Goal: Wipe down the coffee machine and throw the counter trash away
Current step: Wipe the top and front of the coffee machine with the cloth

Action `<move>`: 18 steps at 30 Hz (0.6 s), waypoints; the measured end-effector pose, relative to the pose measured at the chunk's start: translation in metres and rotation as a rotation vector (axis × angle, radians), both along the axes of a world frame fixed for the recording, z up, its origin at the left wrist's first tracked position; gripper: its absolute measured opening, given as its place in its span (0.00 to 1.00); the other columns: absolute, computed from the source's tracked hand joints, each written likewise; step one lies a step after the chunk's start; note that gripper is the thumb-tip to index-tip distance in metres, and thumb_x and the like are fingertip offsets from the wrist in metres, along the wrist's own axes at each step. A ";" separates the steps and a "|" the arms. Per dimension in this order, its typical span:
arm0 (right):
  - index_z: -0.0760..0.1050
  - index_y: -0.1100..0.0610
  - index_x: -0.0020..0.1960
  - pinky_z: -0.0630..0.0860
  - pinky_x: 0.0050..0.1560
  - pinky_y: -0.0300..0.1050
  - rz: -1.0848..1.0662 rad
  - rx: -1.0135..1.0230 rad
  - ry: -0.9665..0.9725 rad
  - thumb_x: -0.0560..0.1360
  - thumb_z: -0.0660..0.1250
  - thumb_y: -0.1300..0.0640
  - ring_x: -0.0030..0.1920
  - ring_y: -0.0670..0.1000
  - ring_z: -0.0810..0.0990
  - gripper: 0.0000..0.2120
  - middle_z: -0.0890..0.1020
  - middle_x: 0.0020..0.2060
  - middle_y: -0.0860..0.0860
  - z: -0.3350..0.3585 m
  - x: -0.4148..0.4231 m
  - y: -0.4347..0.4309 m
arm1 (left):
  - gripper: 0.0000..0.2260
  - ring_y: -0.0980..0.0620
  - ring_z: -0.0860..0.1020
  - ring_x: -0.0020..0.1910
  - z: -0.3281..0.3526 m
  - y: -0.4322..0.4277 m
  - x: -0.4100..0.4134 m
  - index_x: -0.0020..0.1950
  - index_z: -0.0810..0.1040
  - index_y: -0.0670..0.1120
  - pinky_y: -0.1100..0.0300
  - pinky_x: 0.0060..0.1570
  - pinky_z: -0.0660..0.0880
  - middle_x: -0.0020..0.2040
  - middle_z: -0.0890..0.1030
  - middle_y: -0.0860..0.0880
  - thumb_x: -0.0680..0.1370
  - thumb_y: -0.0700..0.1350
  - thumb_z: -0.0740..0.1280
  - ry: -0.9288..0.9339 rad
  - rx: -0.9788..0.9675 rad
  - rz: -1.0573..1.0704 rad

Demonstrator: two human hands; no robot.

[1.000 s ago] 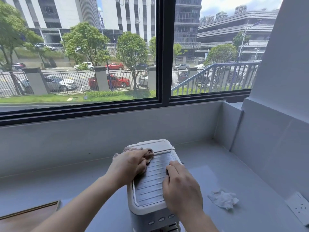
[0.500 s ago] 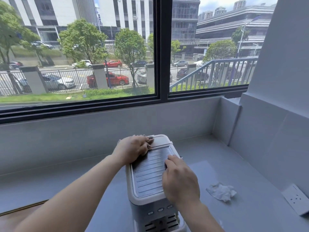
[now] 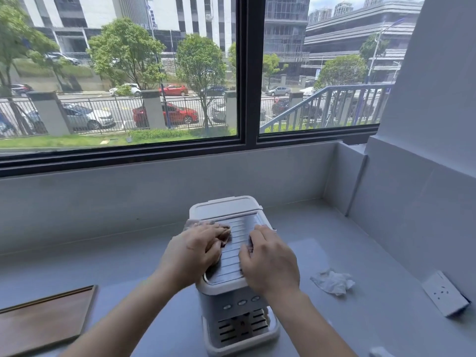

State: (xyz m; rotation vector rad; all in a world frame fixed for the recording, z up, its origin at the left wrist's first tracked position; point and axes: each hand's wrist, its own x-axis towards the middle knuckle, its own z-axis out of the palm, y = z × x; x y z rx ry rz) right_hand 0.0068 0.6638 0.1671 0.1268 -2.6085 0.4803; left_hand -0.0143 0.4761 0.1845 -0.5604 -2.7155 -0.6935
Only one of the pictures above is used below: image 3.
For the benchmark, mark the person's right hand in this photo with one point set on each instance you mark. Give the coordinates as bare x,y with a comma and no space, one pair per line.
271,265

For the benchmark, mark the person's left hand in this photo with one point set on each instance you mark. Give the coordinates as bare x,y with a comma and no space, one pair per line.
189,252

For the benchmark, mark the person's right thumb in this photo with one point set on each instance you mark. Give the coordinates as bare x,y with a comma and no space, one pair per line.
245,258

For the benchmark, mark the person's left fingers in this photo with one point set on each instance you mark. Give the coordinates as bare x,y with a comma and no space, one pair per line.
217,234

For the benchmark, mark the ribbed steel plate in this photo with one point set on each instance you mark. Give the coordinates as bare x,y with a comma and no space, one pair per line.
240,232

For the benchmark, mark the pinkish wiping cloth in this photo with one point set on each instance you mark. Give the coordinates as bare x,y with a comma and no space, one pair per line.
190,223

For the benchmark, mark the person's left forearm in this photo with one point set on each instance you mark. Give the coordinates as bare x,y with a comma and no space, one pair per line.
122,316

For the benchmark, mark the person's right forearm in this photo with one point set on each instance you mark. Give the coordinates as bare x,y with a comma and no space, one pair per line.
308,327

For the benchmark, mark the white knife holder appliance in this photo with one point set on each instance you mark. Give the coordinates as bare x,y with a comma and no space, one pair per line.
223,206

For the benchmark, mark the crumpled white tissue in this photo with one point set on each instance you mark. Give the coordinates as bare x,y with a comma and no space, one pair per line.
333,281

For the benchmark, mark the green hedge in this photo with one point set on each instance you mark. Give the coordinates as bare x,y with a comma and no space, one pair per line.
160,134

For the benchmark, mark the white car behind fence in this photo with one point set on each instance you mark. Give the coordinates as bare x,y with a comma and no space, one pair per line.
219,111

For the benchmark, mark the grey fence pillar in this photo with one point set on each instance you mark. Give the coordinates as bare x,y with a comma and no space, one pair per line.
50,113
153,109
231,107

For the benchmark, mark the red hatchback car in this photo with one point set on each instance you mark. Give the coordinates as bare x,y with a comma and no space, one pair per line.
174,113

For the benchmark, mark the dark maroon car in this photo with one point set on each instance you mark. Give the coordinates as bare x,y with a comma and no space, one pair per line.
280,105

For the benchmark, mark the dark blue car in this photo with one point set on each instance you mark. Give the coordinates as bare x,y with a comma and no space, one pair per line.
217,91

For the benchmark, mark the small red car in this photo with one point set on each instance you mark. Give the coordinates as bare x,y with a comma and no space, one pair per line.
174,89

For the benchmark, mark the black metal fence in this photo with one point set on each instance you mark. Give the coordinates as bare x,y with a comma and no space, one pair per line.
122,111

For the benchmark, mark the grey sedan car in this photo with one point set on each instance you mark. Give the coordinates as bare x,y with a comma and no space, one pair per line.
279,91

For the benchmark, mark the grey stair railing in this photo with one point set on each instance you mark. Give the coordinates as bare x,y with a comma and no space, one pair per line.
327,104

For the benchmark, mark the white parked car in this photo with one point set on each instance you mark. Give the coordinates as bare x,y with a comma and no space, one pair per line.
128,88

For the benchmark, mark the slim green tree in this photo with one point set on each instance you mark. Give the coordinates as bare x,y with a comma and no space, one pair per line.
200,63

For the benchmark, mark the silver sedan car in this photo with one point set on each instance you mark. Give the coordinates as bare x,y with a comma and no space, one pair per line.
87,117

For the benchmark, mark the small thin tree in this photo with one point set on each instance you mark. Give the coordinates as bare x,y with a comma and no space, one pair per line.
271,65

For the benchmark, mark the brown wooden tray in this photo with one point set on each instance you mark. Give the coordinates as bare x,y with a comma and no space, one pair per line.
41,323

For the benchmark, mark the broad round tree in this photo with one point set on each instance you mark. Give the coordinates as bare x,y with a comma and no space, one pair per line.
126,51

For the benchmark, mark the low bushy tree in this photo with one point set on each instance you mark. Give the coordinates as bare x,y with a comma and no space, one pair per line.
340,70

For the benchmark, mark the glass facade building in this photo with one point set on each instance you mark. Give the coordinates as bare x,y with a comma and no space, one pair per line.
284,25

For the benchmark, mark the street lamp pole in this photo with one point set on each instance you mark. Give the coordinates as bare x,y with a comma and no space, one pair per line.
375,51

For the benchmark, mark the grey layered building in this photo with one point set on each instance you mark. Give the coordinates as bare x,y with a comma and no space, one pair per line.
346,29

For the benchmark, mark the white office building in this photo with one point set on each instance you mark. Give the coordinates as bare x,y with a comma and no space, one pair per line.
96,11

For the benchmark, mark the large leafy tree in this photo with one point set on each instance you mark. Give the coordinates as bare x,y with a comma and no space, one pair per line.
18,40

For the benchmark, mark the black window frame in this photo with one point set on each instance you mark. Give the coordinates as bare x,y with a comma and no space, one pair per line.
250,70

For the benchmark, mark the white wall socket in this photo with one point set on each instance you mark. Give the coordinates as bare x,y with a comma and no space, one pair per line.
444,293

